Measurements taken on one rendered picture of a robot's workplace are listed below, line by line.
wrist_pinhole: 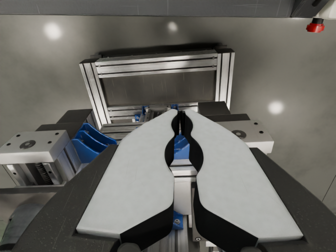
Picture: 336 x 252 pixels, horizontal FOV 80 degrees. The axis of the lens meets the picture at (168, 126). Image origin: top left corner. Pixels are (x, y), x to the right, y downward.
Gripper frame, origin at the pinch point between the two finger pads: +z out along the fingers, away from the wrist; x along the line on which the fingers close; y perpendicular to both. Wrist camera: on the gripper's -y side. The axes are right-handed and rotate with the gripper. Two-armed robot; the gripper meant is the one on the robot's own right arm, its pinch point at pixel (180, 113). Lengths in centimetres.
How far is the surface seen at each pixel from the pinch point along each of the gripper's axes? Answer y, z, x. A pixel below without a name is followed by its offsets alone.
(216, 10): -3.9, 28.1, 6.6
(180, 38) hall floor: 16, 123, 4
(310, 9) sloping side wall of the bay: -4.2, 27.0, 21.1
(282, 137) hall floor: 90, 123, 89
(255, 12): -3.6, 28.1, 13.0
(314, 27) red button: 0, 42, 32
